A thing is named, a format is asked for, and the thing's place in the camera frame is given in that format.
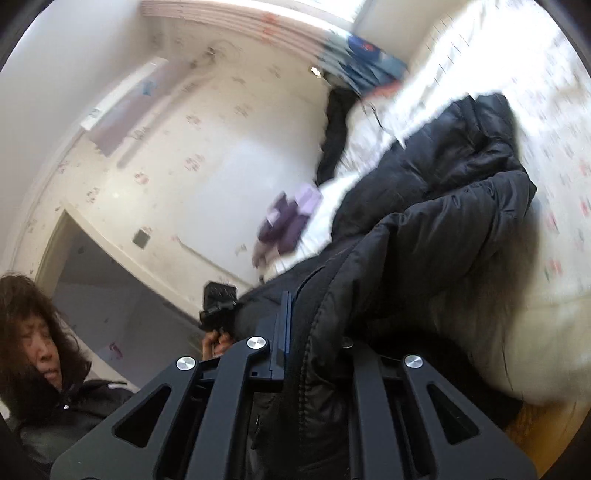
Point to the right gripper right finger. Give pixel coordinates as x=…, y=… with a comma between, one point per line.
x=409, y=422

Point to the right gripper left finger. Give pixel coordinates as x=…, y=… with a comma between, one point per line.
x=191, y=420

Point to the black puffer jacket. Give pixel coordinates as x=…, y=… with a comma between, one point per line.
x=435, y=209

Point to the purple folded clothes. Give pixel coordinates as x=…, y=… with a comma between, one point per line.
x=284, y=223

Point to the person's left hand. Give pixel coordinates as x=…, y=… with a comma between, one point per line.
x=215, y=344

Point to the person with brown hair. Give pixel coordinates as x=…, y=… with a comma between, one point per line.
x=52, y=402

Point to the white cherry print quilt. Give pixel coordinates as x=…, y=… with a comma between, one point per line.
x=525, y=320

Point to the blue patterned curtain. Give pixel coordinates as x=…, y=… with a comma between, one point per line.
x=360, y=64

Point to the grey wall switch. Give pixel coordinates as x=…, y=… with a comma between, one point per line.
x=141, y=239

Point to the white wall air conditioner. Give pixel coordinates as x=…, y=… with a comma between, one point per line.
x=117, y=93

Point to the black garment near wall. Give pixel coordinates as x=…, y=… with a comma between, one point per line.
x=341, y=101

